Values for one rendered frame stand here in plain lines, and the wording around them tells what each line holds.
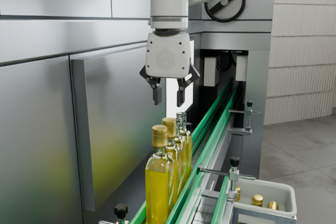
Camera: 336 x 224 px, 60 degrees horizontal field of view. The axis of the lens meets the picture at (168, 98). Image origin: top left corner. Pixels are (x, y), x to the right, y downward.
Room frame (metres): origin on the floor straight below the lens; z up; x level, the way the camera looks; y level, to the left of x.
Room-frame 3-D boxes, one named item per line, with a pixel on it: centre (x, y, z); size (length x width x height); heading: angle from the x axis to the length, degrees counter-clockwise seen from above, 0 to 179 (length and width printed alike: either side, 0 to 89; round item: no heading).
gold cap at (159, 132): (0.62, 0.02, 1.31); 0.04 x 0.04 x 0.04
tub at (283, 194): (0.85, -0.30, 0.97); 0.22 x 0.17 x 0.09; 71
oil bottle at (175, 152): (0.67, 0.00, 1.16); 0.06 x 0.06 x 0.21; 72
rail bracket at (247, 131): (1.38, -0.38, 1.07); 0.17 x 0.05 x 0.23; 71
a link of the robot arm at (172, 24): (0.67, 0.00, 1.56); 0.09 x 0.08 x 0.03; 72
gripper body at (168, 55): (0.67, 0.00, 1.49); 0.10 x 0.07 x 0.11; 72
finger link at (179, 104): (0.66, -0.04, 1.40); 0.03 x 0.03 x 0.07; 72
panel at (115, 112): (0.99, 0.03, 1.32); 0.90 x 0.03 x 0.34; 161
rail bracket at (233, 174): (0.78, -0.17, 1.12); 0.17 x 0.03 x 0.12; 71
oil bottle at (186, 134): (0.78, -0.04, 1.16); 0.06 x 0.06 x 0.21; 72
